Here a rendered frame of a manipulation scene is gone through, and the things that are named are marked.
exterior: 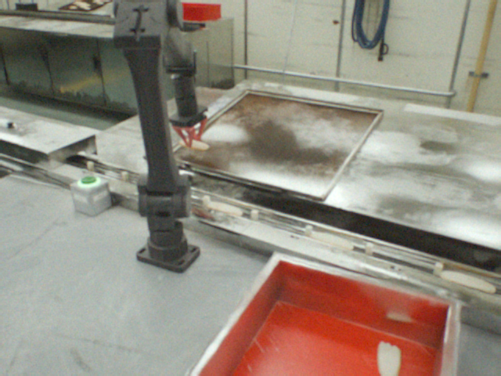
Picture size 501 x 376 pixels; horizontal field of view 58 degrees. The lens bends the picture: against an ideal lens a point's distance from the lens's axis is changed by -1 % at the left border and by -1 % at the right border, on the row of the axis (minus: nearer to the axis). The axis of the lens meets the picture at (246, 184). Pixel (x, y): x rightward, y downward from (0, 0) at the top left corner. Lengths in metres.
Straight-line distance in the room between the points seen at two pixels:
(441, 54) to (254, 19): 1.97
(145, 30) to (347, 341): 0.61
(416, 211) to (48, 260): 0.83
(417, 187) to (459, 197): 0.10
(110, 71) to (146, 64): 3.53
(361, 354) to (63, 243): 0.70
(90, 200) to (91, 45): 3.30
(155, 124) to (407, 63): 4.01
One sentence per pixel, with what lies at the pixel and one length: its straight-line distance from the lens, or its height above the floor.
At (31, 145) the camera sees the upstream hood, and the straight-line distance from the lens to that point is 1.48.
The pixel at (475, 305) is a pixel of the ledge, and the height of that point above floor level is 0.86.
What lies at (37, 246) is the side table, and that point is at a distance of 1.16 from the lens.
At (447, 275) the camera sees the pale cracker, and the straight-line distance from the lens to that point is 0.99.
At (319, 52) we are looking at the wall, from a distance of 4.95.
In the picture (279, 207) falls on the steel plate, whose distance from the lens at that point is 1.21.
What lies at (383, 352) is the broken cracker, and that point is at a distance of 0.83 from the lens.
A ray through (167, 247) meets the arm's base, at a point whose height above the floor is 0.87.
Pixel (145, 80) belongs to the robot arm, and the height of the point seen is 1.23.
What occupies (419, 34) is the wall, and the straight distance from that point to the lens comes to 4.65.
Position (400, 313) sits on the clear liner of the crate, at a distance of 0.83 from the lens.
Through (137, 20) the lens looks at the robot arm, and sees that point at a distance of 0.79.
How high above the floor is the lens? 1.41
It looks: 27 degrees down
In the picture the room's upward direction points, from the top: straight up
